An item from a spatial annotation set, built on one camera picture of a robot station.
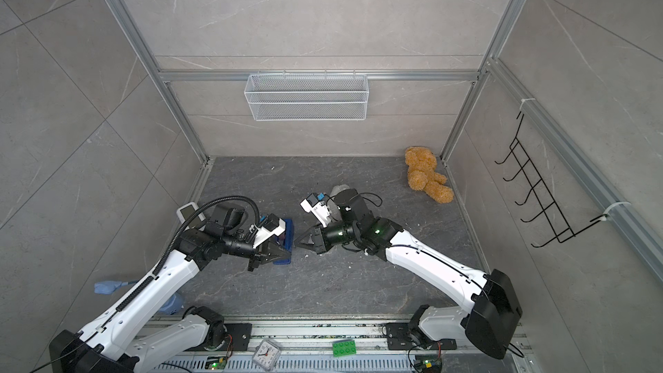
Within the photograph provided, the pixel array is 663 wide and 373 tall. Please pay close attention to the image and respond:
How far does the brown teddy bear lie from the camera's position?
3.18 ft

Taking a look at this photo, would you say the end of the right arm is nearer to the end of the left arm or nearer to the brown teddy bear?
the end of the left arm

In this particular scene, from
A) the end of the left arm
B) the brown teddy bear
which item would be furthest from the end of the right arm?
the brown teddy bear
